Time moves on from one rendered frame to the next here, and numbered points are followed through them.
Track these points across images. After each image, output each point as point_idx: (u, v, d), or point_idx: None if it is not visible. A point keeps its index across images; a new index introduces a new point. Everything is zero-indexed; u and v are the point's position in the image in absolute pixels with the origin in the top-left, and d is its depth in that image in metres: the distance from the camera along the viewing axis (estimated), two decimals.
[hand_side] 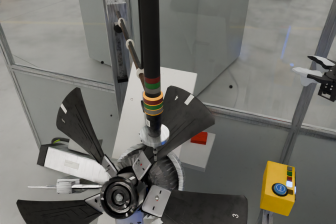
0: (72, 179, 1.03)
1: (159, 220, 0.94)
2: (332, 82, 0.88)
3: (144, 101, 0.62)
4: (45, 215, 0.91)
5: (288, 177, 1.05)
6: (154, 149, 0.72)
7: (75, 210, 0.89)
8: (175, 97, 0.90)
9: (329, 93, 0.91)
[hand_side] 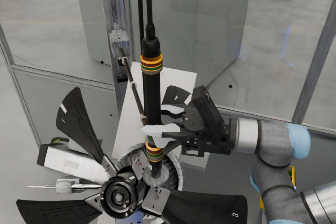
0: (72, 179, 1.03)
1: (159, 220, 0.94)
2: (196, 135, 0.63)
3: (147, 150, 0.71)
4: (45, 215, 0.91)
5: None
6: None
7: (75, 210, 0.89)
8: (174, 97, 0.90)
9: (195, 148, 0.66)
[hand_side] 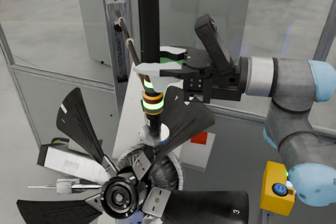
0: (72, 179, 1.03)
1: (159, 220, 0.94)
2: (200, 74, 0.53)
3: (144, 100, 0.62)
4: (45, 215, 0.91)
5: (288, 177, 1.05)
6: (155, 149, 0.72)
7: (75, 210, 0.89)
8: (174, 97, 0.90)
9: (199, 92, 0.57)
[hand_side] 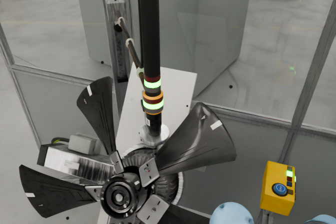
0: (72, 179, 1.03)
1: None
2: None
3: (144, 100, 0.62)
4: (42, 187, 0.91)
5: (288, 177, 1.05)
6: (155, 149, 0.72)
7: (72, 192, 0.90)
8: (202, 116, 0.87)
9: None
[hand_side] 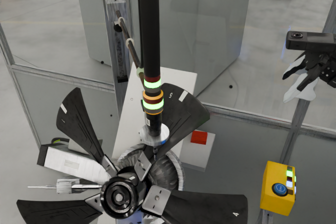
0: (72, 179, 1.03)
1: (159, 220, 0.94)
2: (321, 66, 0.65)
3: (144, 100, 0.62)
4: (77, 118, 0.90)
5: (288, 177, 1.05)
6: (155, 149, 0.72)
7: (93, 146, 0.89)
8: (235, 211, 0.83)
9: None
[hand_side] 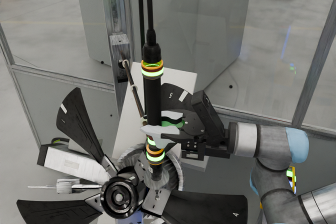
0: (72, 179, 1.03)
1: (159, 220, 0.94)
2: (195, 139, 0.63)
3: (147, 153, 0.72)
4: (77, 118, 0.90)
5: (288, 177, 1.05)
6: None
7: (93, 146, 0.89)
8: (235, 212, 0.83)
9: (195, 151, 0.67)
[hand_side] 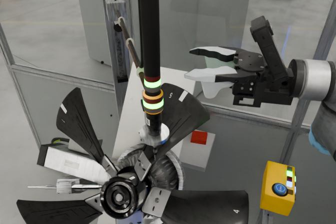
0: (72, 179, 1.03)
1: (159, 220, 0.94)
2: (254, 77, 0.52)
3: (144, 100, 0.62)
4: (77, 118, 0.90)
5: (288, 177, 1.05)
6: (154, 149, 0.72)
7: (93, 146, 0.89)
8: (236, 208, 0.81)
9: (249, 96, 0.56)
